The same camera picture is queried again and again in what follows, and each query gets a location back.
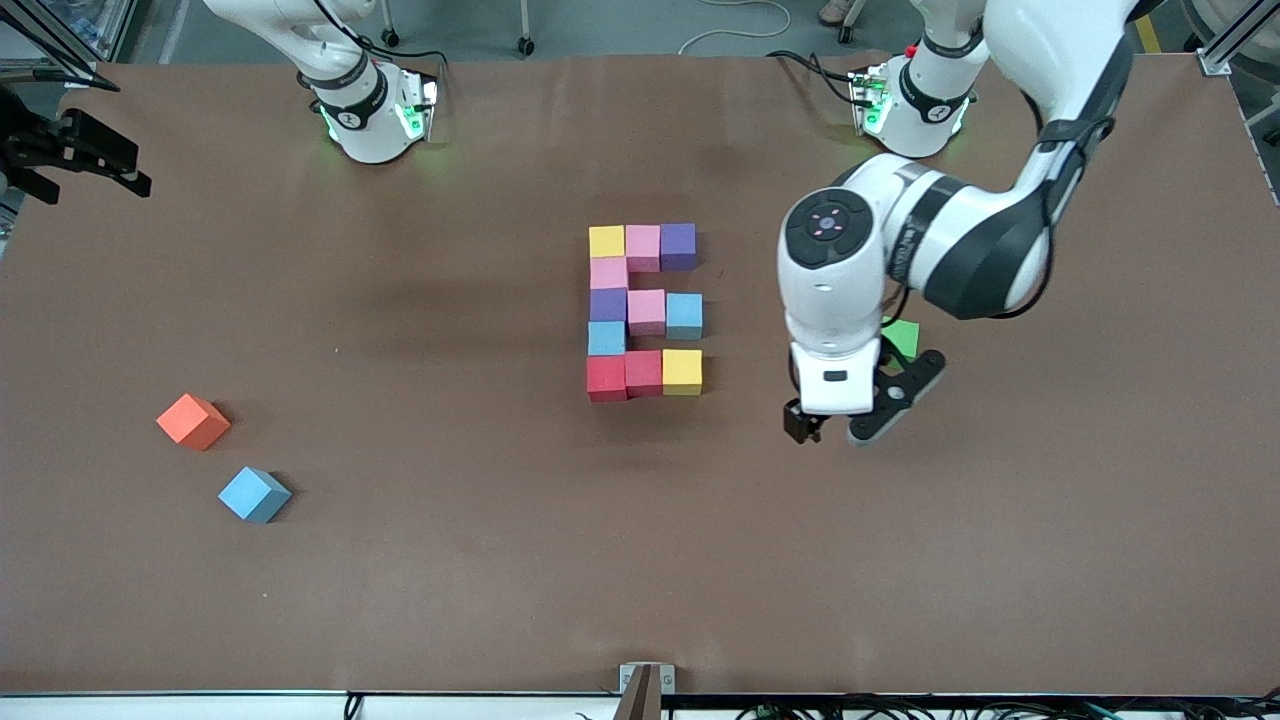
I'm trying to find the white floor cable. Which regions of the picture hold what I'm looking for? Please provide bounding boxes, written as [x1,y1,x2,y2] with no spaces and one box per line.
[680,0,793,56]

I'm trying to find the black base power cable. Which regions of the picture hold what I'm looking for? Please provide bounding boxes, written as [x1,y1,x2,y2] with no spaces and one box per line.
[770,48,863,101]
[310,0,461,73]

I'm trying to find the red foam cube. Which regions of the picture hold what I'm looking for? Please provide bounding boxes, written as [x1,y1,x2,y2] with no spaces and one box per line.
[626,351,665,399]
[586,355,629,404]

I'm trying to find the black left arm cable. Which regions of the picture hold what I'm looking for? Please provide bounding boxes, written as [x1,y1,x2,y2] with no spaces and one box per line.
[985,90,1116,323]

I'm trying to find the brown table mat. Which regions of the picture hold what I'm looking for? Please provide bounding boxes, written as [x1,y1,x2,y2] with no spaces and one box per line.
[0,52,1280,698]

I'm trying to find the orange foam cube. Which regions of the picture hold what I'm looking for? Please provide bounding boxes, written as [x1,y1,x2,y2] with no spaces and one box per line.
[156,393,232,452]

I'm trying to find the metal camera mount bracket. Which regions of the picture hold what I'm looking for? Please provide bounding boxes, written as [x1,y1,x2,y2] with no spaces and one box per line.
[612,662,677,720]

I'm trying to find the aluminium frame post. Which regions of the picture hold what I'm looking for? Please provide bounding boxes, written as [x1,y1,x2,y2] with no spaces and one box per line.
[0,0,98,89]
[1197,0,1280,77]

